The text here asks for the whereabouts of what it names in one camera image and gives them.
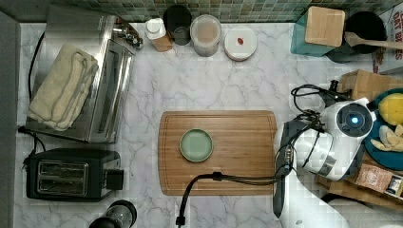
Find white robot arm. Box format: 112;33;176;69
273;98;376;228

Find bamboo cutting board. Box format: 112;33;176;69
158;110;277;196

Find green ceramic plate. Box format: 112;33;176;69
180;128;214;162

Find white lidded round container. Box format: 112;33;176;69
224;26;258;61

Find glass jar with cereal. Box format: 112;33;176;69
190;14;221;57

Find white capped spice bottle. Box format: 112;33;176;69
145;18;173;52

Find dark empty glass jar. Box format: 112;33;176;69
163;5;192;46

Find stainless toaster oven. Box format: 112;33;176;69
26;5;143;143

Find black pepper grinder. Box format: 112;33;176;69
88;199;137;228

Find beige folded towel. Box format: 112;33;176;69
28;44;99;131

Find teal canister with wooden lid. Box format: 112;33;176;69
290;6;345;57

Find black two-slot toaster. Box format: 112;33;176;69
25;148;124;202

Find wooden spoon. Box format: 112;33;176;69
344;31;403;49

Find brown snack packet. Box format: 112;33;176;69
355;163;393;193

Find wooden shelf rack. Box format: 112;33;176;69
317;69;402;211

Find black utensil pot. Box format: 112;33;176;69
326;11;387;64

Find yellow lemon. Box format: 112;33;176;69
378;93;403;125

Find banana pieces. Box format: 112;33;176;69
371;124;403;152

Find teal fruit bowl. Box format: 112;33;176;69
363;87;403;172

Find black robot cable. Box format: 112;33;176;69
175;84;353;228

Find black power cord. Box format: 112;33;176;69
17;31;47;165

